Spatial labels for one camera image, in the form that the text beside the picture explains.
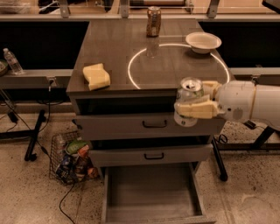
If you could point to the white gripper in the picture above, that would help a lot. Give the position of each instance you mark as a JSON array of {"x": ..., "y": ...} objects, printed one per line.
[{"x": 235, "y": 101}]

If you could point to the green white 7up can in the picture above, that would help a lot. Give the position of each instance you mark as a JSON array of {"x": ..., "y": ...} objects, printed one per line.
[{"x": 190, "y": 89}]

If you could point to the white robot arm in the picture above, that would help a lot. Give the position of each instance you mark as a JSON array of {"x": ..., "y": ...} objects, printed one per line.
[{"x": 265, "y": 108}]

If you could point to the middle grey drawer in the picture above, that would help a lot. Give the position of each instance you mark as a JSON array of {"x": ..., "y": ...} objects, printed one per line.
[{"x": 150, "y": 156}]

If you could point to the grey drawer cabinet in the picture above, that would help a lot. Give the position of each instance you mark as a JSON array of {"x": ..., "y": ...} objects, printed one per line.
[{"x": 145, "y": 74}]

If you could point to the brown soda can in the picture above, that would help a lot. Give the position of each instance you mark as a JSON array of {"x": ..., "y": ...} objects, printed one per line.
[{"x": 153, "y": 22}]

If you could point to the top grey drawer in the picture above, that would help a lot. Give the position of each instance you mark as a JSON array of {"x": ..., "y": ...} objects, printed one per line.
[{"x": 131, "y": 126}]

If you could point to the bottom open grey drawer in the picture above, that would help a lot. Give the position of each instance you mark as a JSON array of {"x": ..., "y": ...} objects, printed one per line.
[{"x": 152, "y": 194}]

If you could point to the black power adapter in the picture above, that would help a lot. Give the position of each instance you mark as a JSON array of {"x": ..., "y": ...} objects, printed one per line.
[{"x": 250, "y": 125}]

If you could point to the white bowl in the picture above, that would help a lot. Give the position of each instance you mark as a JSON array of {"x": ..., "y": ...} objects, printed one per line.
[{"x": 202, "y": 42}]

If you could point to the black table leg right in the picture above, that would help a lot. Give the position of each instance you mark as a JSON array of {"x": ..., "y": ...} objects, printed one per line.
[{"x": 260, "y": 144}]

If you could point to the black table leg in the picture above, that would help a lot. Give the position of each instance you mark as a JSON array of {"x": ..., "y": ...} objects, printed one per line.
[
  {"x": 32, "y": 134},
  {"x": 260, "y": 144}
]

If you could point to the yellow sponge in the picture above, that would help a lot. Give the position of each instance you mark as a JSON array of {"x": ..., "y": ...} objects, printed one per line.
[{"x": 96, "y": 76}]

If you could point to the black table leg left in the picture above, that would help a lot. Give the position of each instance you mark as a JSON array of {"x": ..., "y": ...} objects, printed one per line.
[{"x": 32, "y": 134}]

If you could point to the clear plastic water bottle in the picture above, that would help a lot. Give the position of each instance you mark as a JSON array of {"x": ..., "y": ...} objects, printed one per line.
[{"x": 12, "y": 61}]

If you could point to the wire basket with snacks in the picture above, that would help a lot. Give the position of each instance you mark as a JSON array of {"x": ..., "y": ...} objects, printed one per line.
[{"x": 70, "y": 162}]

